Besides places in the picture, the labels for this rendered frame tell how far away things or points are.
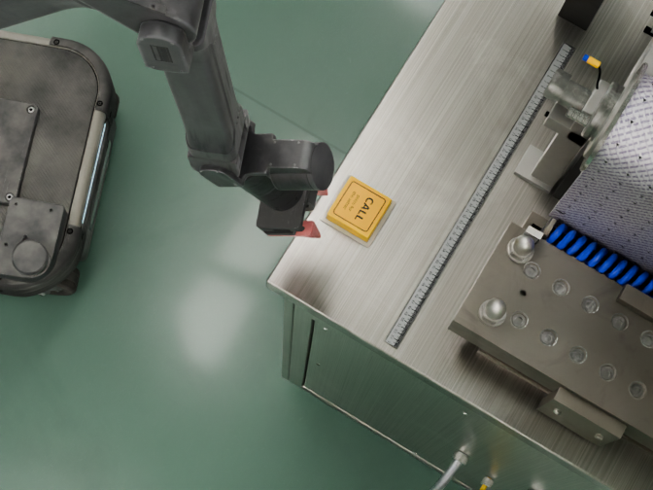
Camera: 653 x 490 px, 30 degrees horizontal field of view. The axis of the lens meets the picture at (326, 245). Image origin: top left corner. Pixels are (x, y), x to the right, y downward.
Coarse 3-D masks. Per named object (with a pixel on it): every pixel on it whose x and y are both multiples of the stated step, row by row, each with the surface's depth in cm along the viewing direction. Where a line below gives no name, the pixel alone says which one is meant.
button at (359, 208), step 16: (352, 176) 177; (352, 192) 176; (368, 192) 176; (336, 208) 175; (352, 208) 175; (368, 208) 175; (384, 208) 175; (336, 224) 177; (352, 224) 175; (368, 224) 175
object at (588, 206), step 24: (576, 192) 154; (600, 192) 150; (552, 216) 166; (576, 216) 161; (600, 216) 157; (624, 216) 153; (648, 216) 149; (600, 240) 164; (624, 240) 159; (648, 240) 155; (648, 264) 162
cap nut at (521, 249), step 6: (522, 234) 162; (510, 240) 164; (516, 240) 160; (522, 240) 160; (528, 240) 159; (510, 246) 162; (516, 246) 160; (522, 246) 160; (528, 246) 159; (510, 252) 162; (516, 252) 161; (522, 252) 160; (528, 252) 160; (510, 258) 163; (516, 258) 162; (522, 258) 161; (528, 258) 163
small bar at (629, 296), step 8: (624, 288) 161; (632, 288) 161; (624, 296) 161; (632, 296) 161; (640, 296) 161; (648, 296) 161; (624, 304) 162; (632, 304) 161; (640, 304) 161; (648, 304) 161; (640, 312) 161; (648, 312) 160; (648, 320) 162
